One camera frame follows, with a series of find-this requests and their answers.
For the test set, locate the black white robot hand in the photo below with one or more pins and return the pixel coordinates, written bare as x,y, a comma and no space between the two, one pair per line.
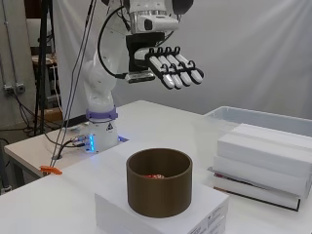
143,52

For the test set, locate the silver red foil packet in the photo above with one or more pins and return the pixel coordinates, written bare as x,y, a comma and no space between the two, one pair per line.
156,176

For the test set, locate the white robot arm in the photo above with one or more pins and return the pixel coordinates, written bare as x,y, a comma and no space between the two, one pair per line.
97,84

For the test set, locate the black tripod stand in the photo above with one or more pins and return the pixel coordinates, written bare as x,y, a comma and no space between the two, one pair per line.
43,65

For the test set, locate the white hanging sheet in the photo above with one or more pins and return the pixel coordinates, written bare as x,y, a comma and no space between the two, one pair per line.
243,65

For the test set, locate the brown cardboard box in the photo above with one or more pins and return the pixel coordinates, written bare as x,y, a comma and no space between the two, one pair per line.
52,115

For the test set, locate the grey electrical junction box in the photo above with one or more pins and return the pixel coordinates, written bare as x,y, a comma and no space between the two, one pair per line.
19,87

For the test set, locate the clear plastic storage box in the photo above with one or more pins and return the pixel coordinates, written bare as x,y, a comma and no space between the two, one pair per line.
260,117

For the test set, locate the brown round tub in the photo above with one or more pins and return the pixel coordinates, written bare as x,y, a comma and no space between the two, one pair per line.
159,195

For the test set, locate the orange clamp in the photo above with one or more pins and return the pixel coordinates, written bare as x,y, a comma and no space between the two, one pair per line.
50,169

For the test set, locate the white flat box stand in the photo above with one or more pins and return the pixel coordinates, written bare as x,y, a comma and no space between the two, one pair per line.
113,211

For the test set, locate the white book with black cover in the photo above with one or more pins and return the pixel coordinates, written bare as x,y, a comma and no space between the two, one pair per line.
260,195

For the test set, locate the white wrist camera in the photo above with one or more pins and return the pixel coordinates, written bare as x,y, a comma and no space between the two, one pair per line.
156,23

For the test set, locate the grey wall conduit pipe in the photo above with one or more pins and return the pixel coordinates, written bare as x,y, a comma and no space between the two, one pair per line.
9,48

